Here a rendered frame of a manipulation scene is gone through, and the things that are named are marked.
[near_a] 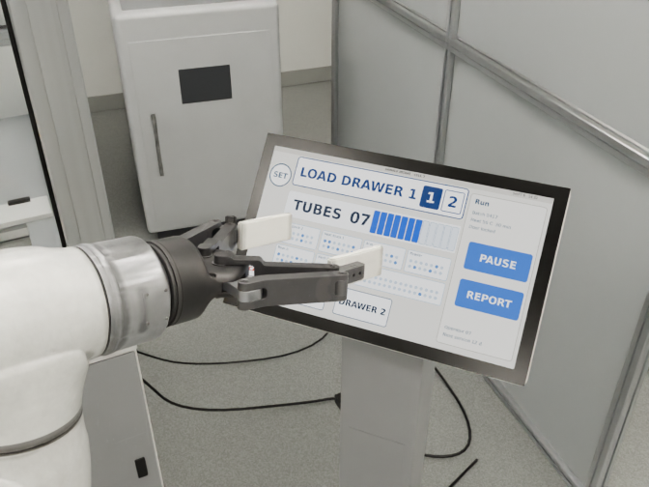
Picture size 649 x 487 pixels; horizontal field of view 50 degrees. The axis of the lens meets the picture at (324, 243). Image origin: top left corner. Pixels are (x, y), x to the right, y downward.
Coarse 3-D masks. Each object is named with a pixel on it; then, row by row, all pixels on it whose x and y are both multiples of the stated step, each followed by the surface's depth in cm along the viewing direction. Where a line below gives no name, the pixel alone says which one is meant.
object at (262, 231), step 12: (264, 216) 75; (276, 216) 76; (288, 216) 77; (240, 228) 73; (252, 228) 74; (264, 228) 75; (276, 228) 76; (288, 228) 77; (240, 240) 73; (252, 240) 74; (264, 240) 75; (276, 240) 77
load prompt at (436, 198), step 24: (312, 168) 120; (336, 168) 119; (360, 168) 118; (336, 192) 118; (360, 192) 117; (384, 192) 116; (408, 192) 115; (432, 192) 113; (456, 192) 112; (456, 216) 112
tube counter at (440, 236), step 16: (352, 208) 117; (368, 208) 116; (352, 224) 117; (368, 224) 116; (384, 224) 115; (400, 224) 114; (416, 224) 113; (432, 224) 113; (448, 224) 112; (400, 240) 114; (416, 240) 113; (432, 240) 112; (448, 240) 111
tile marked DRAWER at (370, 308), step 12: (348, 288) 115; (348, 300) 115; (360, 300) 114; (372, 300) 114; (384, 300) 113; (336, 312) 115; (348, 312) 115; (360, 312) 114; (372, 312) 114; (384, 312) 113; (372, 324) 113; (384, 324) 113
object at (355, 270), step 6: (348, 264) 65; (354, 264) 65; (360, 264) 65; (342, 270) 63; (348, 270) 63; (354, 270) 64; (360, 270) 65; (354, 276) 64; (360, 276) 65; (336, 282) 61; (342, 282) 61; (348, 282) 64; (336, 288) 61; (342, 288) 61; (336, 294) 61; (342, 294) 61
